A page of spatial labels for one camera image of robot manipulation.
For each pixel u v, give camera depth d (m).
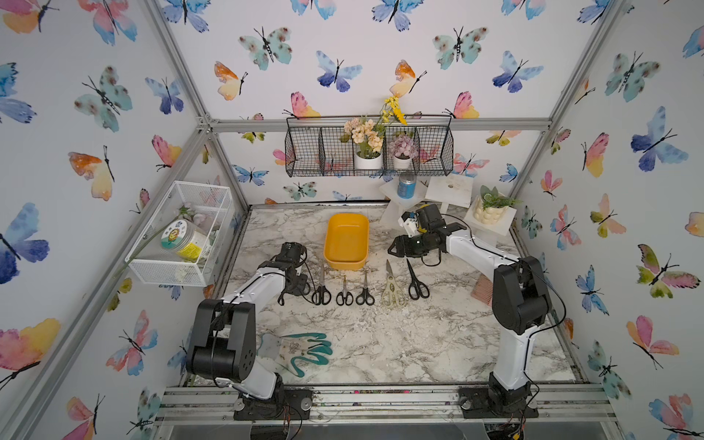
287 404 0.73
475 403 0.73
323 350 0.82
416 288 0.96
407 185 0.98
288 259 0.74
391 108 0.82
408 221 0.88
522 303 0.52
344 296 0.94
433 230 0.74
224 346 0.44
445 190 0.96
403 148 0.89
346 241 1.12
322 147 0.99
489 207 0.87
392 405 0.75
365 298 0.93
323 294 0.95
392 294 0.93
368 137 0.80
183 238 0.63
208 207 0.78
